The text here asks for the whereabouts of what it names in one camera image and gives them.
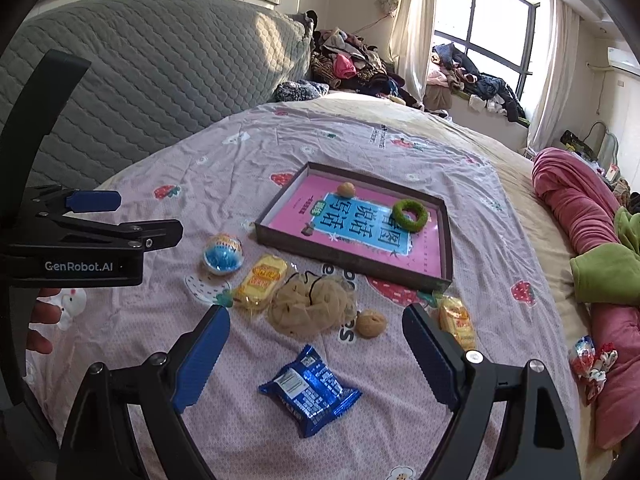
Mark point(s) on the pile of clothes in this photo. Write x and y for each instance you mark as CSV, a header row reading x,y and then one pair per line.
x,y
350,65

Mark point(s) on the walnut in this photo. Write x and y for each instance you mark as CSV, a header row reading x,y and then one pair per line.
x,y
346,189
370,324

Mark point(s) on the beige mesh scrunchie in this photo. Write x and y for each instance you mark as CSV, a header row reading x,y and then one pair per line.
x,y
310,305

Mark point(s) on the dark patterned cloth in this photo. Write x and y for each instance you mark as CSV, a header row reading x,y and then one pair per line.
x,y
300,91

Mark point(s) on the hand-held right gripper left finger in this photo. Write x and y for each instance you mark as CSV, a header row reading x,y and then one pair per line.
x,y
200,360

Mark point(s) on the person's left hand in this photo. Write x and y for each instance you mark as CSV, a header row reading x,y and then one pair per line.
x,y
46,310

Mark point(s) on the pink book tray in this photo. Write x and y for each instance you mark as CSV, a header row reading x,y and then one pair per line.
x,y
350,263

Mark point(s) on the beige bed sheet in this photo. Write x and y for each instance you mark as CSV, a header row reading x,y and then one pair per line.
x,y
540,240

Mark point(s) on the white air conditioner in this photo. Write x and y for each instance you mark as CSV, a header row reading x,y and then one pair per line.
x,y
625,57

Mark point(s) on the pink book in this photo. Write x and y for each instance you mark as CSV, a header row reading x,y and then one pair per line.
x,y
350,220

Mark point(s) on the black bag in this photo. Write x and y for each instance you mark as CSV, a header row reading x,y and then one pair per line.
x,y
575,141

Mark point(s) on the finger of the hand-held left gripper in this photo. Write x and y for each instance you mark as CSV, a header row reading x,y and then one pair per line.
x,y
150,235
92,201

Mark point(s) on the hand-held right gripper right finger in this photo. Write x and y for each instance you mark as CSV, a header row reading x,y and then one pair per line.
x,y
431,357

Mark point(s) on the green blanket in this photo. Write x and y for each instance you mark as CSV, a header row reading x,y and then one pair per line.
x,y
600,270

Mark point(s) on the black framed window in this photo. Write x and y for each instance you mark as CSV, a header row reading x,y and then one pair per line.
x,y
500,20

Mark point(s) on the cream curtain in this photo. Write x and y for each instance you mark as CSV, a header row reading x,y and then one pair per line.
x,y
410,20
555,60

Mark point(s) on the pink strawberry printed sheet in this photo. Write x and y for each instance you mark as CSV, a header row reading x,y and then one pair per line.
x,y
250,160

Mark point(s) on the yellow snack packet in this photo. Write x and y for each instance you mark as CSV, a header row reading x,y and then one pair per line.
x,y
457,322
262,280

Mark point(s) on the pink blanket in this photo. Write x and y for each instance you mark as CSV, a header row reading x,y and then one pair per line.
x,y
575,195

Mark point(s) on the grey quilted headboard cover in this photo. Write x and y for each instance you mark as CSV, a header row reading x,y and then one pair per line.
x,y
150,70

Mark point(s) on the blue snack packet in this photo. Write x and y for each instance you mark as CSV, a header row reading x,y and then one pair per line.
x,y
310,395

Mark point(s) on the clothes on window bench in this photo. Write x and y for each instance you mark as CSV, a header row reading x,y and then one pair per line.
x,y
480,85

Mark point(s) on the colourful candy wrapper pile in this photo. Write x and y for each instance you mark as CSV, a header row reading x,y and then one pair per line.
x,y
592,360

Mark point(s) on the beige window bench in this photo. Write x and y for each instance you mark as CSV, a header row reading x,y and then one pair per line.
x,y
480,122

